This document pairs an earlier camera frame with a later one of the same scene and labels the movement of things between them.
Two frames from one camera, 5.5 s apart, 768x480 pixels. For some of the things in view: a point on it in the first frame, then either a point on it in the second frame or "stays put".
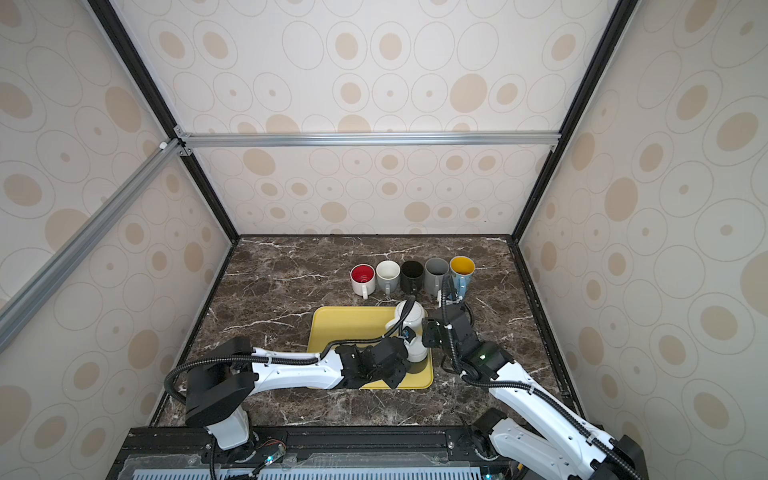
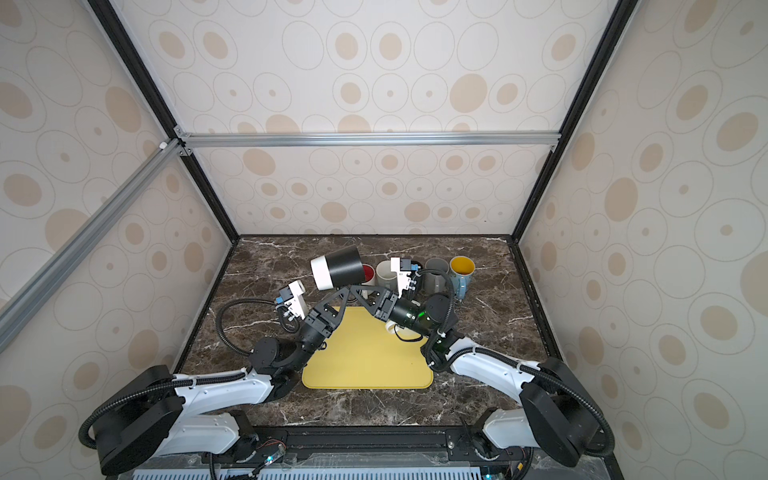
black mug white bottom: [417, 354] -> [338, 269]
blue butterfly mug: [462, 268] stays put
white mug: [362, 277] stays put
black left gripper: [400, 370] -> [321, 323]
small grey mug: [388, 275] stays put
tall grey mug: [434, 270] stays put
